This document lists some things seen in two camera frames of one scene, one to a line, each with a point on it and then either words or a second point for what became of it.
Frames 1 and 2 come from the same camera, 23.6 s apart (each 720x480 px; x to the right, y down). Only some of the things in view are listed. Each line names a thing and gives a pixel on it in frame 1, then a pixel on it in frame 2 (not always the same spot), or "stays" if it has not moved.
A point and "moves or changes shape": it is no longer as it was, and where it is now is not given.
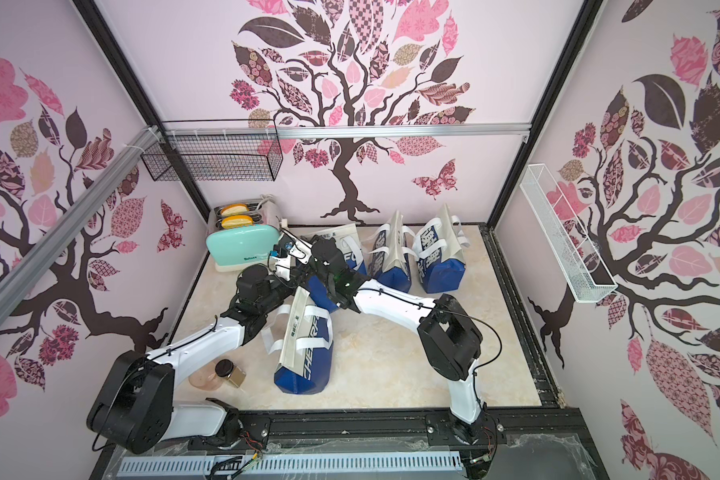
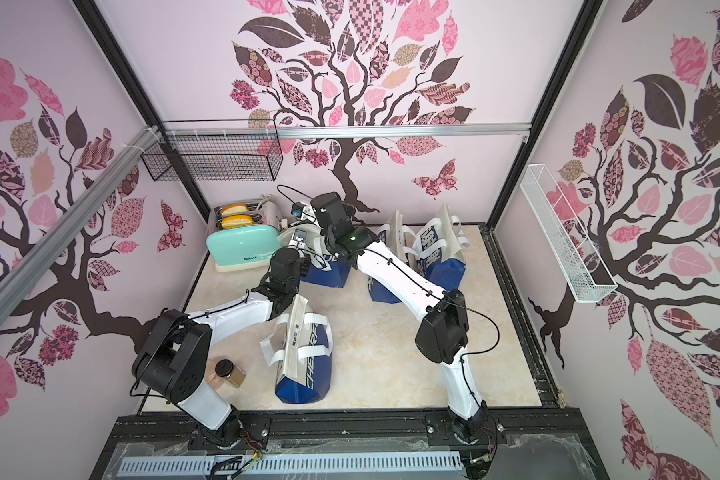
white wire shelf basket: x=586 y=274 stays
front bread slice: x=232 y=221 stays
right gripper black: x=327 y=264 → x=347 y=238
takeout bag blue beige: x=303 y=346 moves or changes shape
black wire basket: x=216 y=150 stays
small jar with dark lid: x=227 y=369 stays
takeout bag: x=349 y=243 moves or changes shape
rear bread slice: x=234 y=209 stays
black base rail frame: x=392 y=444 stays
